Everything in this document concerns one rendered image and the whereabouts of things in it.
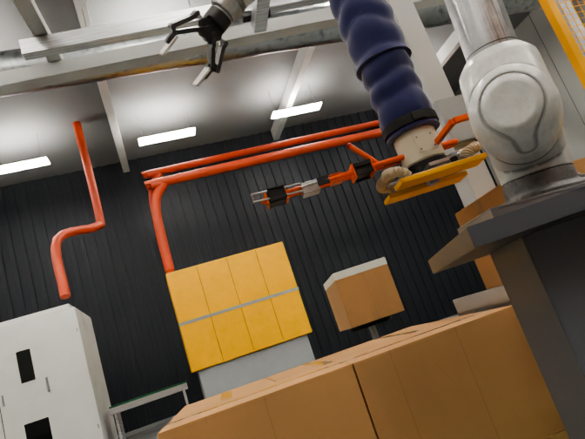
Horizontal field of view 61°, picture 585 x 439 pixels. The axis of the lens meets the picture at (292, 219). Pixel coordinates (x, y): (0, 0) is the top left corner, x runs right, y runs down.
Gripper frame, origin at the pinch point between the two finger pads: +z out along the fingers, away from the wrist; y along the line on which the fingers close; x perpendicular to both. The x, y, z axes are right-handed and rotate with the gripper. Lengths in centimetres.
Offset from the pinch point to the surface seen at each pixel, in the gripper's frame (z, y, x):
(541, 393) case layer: 14, -116, 94
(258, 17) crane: -103, -108, -194
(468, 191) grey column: -71, -201, -23
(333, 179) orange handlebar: -8, -71, 8
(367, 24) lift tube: -67, -56, -13
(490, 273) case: -16, -130, 51
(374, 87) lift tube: -48, -69, -2
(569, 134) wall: -599, -1028, -407
